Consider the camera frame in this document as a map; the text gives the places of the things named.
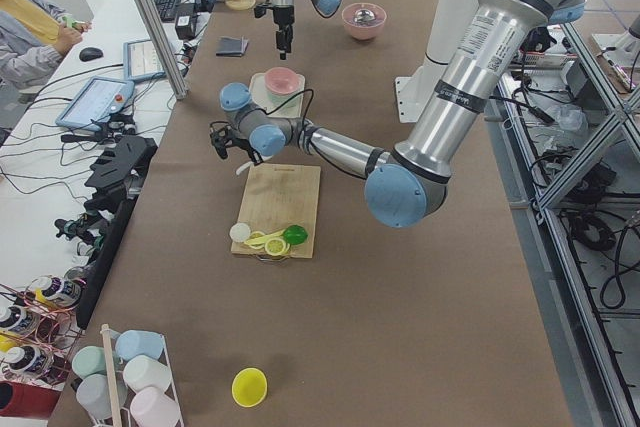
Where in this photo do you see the dark grey folded cloth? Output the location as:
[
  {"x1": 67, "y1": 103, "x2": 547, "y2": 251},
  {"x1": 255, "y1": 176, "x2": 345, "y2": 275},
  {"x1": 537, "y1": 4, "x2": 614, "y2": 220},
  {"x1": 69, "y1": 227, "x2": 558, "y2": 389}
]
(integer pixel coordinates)
[{"x1": 216, "y1": 36, "x2": 249, "y2": 57}]

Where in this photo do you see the green cup on rack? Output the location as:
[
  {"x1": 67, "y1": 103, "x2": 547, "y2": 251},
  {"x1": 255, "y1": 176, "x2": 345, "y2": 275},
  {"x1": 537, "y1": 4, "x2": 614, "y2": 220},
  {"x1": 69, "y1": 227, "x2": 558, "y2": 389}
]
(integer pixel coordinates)
[{"x1": 71, "y1": 346, "x2": 107, "y2": 379}]

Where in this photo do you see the blue teach pendant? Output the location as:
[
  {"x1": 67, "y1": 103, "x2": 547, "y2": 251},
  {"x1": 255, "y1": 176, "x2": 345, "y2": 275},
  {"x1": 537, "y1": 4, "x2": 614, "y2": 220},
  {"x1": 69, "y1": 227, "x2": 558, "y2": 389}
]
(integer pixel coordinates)
[
  {"x1": 55, "y1": 76, "x2": 135, "y2": 131},
  {"x1": 123, "y1": 39, "x2": 165, "y2": 83}
]

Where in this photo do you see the white toy bun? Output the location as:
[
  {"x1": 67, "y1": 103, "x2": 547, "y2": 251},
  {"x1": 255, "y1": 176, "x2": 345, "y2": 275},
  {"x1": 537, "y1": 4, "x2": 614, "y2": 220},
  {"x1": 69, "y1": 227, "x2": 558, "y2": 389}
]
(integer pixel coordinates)
[{"x1": 229, "y1": 222, "x2": 252, "y2": 243}]

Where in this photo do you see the yellow plastic cup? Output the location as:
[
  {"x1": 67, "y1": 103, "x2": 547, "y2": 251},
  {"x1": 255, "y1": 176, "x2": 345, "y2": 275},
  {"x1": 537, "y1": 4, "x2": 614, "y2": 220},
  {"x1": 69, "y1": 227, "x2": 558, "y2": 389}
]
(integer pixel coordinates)
[{"x1": 231, "y1": 367, "x2": 268, "y2": 408}]

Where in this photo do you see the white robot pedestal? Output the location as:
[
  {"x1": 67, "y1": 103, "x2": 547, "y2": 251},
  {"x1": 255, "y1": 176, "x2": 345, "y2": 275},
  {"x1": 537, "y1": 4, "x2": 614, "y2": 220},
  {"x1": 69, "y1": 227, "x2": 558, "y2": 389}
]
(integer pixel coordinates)
[{"x1": 395, "y1": 0, "x2": 478, "y2": 123}]

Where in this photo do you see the white plastic spoon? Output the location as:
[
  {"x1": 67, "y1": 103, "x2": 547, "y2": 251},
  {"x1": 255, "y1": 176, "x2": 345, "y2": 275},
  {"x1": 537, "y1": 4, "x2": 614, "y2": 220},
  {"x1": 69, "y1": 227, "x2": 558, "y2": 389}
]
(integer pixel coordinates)
[{"x1": 236, "y1": 162, "x2": 253, "y2": 176}]

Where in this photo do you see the wooden cutting board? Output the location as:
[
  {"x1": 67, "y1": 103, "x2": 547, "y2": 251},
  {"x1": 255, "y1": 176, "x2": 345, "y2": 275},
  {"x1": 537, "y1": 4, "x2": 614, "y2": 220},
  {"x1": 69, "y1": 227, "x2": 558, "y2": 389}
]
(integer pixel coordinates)
[{"x1": 237, "y1": 163, "x2": 321, "y2": 259}]

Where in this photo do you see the yellow lemon slice back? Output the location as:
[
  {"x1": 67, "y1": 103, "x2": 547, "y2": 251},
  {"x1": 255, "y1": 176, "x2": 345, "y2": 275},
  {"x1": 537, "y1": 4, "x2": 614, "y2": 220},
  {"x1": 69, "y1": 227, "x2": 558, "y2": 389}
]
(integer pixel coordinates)
[{"x1": 245, "y1": 231, "x2": 266, "y2": 249}]

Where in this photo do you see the black computer mouse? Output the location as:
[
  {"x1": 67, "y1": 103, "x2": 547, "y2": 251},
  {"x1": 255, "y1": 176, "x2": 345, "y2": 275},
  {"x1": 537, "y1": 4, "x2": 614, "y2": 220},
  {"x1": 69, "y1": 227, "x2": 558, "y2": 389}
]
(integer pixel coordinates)
[{"x1": 79, "y1": 47, "x2": 104, "y2": 62}]

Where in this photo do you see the metal board handle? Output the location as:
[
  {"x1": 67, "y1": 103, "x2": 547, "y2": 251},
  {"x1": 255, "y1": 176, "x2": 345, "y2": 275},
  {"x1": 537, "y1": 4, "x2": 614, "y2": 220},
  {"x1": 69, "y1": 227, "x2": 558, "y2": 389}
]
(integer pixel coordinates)
[{"x1": 255, "y1": 255, "x2": 289, "y2": 263}]

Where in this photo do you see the yellow plastic knife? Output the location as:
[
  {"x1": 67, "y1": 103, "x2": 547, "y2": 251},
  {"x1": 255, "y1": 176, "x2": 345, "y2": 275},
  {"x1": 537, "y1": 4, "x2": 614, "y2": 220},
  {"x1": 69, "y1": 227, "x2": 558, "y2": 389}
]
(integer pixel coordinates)
[{"x1": 244, "y1": 230, "x2": 284, "y2": 249}]

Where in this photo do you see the aluminium frame post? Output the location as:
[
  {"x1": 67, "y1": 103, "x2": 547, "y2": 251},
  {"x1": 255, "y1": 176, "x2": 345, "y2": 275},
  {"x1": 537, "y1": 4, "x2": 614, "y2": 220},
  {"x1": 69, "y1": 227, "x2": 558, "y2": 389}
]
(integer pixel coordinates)
[{"x1": 134, "y1": 0, "x2": 187, "y2": 100}]

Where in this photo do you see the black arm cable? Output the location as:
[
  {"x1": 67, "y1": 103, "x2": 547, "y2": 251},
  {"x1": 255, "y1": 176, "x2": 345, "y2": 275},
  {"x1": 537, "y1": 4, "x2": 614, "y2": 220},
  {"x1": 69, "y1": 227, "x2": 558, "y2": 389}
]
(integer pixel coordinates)
[{"x1": 264, "y1": 88, "x2": 391, "y2": 178}]

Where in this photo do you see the black power adapter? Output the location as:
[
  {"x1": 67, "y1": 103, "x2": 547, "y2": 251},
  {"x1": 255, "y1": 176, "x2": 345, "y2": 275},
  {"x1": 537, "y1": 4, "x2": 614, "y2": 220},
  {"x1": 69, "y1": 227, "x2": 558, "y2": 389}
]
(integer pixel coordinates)
[{"x1": 174, "y1": 2, "x2": 198, "y2": 40}]

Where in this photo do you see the yellow lemon slice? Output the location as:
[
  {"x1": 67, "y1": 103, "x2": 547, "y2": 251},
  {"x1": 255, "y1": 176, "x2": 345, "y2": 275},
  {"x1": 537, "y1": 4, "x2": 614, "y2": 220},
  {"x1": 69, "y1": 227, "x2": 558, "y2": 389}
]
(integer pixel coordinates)
[
  {"x1": 264, "y1": 236, "x2": 290, "y2": 257},
  {"x1": 245, "y1": 231, "x2": 266, "y2": 249}
]

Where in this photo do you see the white rabbit tray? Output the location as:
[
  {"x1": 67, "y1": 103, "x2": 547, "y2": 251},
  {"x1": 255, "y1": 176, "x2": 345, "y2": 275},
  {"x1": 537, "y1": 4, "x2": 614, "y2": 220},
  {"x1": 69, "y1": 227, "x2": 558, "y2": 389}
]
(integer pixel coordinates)
[{"x1": 249, "y1": 72, "x2": 306, "y2": 118}]

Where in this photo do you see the seated person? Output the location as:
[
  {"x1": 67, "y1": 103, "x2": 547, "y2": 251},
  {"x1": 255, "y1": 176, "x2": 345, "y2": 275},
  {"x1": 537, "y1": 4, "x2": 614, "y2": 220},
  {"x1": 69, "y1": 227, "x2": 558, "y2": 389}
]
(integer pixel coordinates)
[{"x1": 1, "y1": 0, "x2": 92, "y2": 90}]

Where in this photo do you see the black tool holder rack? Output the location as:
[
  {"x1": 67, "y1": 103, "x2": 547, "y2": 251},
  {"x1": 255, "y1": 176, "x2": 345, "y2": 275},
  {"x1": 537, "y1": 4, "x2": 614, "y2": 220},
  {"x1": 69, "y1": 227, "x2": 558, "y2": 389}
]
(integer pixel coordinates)
[{"x1": 54, "y1": 135, "x2": 158, "y2": 330}]

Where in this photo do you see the yellow lemon slice front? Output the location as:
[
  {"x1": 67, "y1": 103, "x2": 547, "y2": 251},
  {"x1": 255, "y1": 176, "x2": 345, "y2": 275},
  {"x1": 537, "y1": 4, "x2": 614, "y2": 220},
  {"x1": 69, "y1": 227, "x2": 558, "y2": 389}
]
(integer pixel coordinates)
[{"x1": 264, "y1": 236, "x2": 290, "y2": 257}]

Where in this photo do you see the yellow paint bottle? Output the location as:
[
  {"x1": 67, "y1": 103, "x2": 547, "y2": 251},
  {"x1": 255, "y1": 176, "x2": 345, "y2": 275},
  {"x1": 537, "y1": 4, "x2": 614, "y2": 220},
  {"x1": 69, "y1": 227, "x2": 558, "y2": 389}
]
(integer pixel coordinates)
[{"x1": 33, "y1": 276, "x2": 82, "y2": 308}]

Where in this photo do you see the blue teach pendant far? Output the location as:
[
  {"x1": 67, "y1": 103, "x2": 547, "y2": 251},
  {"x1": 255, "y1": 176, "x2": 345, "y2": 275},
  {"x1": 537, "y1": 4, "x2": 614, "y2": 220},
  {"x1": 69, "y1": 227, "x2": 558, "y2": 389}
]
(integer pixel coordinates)
[{"x1": 123, "y1": 39, "x2": 165, "y2": 83}]

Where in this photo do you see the green toy lime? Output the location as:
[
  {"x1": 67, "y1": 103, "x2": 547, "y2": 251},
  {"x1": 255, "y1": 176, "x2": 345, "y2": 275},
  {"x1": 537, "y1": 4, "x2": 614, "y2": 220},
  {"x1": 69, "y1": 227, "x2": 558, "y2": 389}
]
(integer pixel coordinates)
[{"x1": 282, "y1": 225, "x2": 308, "y2": 245}]

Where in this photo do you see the blue cup on rack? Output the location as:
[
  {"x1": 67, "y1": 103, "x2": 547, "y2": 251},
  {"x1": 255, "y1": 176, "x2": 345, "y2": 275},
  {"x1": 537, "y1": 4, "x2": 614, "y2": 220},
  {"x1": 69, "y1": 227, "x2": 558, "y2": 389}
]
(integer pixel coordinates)
[{"x1": 115, "y1": 330, "x2": 163, "y2": 362}]

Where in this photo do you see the small pink bowl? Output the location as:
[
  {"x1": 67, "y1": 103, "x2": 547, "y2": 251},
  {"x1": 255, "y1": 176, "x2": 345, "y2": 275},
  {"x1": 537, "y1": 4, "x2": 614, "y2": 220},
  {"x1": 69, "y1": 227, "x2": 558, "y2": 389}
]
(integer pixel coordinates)
[{"x1": 264, "y1": 67, "x2": 300, "y2": 95}]

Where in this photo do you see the white cup on rack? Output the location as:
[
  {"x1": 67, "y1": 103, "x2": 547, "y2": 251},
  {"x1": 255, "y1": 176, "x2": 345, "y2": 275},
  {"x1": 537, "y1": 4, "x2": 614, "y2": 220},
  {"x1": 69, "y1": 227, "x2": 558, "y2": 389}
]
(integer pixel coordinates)
[{"x1": 123, "y1": 355, "x2": 172, "y2": 392}]

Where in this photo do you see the blue teach pendant near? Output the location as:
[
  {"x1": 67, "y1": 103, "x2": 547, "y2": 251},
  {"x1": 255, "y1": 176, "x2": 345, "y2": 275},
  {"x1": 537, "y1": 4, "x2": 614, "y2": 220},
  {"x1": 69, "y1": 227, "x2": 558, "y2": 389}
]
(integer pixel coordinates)
[{"x1": 55, "y1": 76, "x2": 135, "y2": 131}]

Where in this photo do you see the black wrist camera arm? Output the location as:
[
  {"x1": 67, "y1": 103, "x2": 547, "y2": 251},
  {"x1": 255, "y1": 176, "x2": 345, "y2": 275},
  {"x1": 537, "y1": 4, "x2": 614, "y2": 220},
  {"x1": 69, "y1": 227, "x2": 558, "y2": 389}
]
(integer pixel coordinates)
[
  {"x1": 209, "y1": 121, "x2": 235, "y2": 160},
  {"x1": 253, "y1": 2, "x2": 272, "y2": 18}
]

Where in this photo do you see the white wire cup rack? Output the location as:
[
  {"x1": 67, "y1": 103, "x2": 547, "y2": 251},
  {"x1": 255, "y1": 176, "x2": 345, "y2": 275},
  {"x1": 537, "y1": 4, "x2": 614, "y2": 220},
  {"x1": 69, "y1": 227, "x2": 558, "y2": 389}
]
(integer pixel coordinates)
[{"x1": 95, "y1": 324, "x2": 185, "y2": 426}]

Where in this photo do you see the green bowl stack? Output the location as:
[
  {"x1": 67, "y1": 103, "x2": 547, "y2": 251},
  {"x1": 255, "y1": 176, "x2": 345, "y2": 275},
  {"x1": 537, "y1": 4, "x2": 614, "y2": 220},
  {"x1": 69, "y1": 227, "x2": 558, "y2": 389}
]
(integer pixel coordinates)
[{"x1": 267, "y1": 89, "x2": 301, "y2": 108}]

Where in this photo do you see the large pink bowl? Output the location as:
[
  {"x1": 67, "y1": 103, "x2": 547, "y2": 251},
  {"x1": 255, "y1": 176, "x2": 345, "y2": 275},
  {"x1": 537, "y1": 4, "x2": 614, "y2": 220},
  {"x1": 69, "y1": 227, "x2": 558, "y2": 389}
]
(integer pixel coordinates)
[{"x1": 341, "y1": 2, "x2": 387, "y2": 40}]

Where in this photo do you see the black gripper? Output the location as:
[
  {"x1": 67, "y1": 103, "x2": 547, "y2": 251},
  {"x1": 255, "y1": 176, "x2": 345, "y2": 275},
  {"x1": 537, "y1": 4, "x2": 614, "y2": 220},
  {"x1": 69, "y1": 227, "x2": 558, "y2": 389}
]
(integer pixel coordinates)
[
  {"x1": 232, "y1": 136, "x2": 264, "y2": 165},
  {"x1": 276, "y1": 23, "x2": 293, "y2": 59}
]

